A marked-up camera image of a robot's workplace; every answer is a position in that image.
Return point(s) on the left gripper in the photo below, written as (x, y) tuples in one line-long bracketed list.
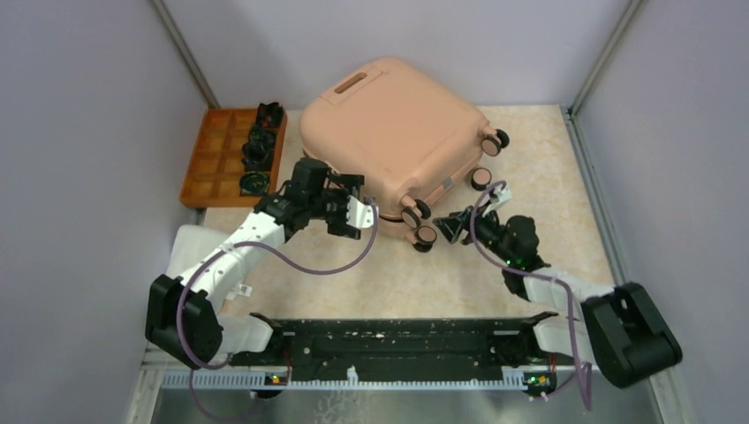
[(352, 186)]

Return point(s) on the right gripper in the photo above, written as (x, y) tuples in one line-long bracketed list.
[(452, 226)]

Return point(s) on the pink suitcase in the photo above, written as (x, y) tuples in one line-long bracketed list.
[(408, 135)]

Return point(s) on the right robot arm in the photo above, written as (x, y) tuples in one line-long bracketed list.
[(619, 329)]

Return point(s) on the white cloth under left arm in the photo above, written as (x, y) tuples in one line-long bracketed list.
[(191, 244)]

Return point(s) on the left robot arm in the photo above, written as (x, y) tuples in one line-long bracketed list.
[(183, 312)]

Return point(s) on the rolled yellow green tie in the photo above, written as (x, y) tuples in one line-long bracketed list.
[(254, 184)]

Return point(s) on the rolled dark brown tie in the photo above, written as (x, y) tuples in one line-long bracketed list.
[(257, 159)]

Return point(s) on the rolled green patterned tie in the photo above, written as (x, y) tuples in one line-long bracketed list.
[(261, 139)]

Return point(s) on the rolled dark tie top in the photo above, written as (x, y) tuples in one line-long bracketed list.
[(270, 115)]

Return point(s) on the wooden compartment tray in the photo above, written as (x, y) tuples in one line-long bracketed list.
[(215, 167)]

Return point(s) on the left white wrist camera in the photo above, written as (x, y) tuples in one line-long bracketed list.
[(359, 214)]

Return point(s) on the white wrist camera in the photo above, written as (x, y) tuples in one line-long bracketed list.
[(359, 214), (498, 198)]

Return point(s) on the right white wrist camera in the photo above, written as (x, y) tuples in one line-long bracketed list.
[(498, 198)]

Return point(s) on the aluminium rail frame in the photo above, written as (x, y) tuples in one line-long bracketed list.
[(160, 370)]

